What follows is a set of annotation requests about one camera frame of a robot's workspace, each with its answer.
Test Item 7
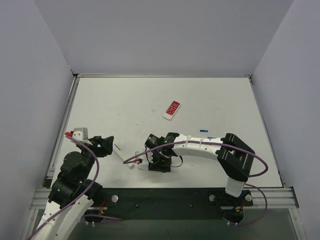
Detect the red white remote control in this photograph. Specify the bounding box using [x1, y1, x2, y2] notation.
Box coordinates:
[162, 101, 181, 121]

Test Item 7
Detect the grey white remote control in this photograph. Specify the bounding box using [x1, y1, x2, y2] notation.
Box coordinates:
[137, 162, 149, 171]

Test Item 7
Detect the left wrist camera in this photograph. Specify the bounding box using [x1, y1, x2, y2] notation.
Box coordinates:
[64, 127, 92, 145]

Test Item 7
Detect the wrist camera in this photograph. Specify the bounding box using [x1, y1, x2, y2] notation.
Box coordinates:
[64, 127, 92, 145]
[135, 153, 151, 166]

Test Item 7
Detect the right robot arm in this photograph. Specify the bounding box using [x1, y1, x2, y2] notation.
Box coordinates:
[144, 132, 255, 198]

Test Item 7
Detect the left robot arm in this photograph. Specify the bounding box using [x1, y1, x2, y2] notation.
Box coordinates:
[28, 131, 114, 240]

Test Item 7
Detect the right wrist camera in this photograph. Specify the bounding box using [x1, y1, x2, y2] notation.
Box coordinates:
[135, 153, 151, 166]

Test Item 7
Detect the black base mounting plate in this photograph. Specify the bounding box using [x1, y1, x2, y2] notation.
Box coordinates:
[84, 187, 253, 220]

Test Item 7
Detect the aluminium table frame rail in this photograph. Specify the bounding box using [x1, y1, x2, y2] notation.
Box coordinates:
[29, 72, 300, 211]

